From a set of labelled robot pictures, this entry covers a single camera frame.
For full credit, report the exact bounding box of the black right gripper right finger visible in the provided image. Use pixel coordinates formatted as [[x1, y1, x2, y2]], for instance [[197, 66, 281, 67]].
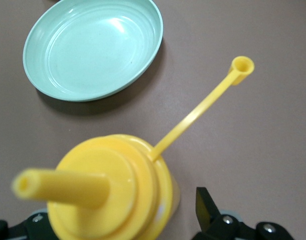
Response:
[[195, 186, 258, 240]]

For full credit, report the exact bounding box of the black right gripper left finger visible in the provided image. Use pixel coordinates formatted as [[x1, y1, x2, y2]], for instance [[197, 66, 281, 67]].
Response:
[[8, 212, 55, 240]]

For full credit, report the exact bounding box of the yellow squeeze bottle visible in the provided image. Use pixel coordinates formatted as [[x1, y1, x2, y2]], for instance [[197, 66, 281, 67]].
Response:
[[11, 55, 255, 240]]

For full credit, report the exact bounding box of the mint green plate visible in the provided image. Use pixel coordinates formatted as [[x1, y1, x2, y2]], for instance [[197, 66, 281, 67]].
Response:
[[22, 0, 164, 102]]

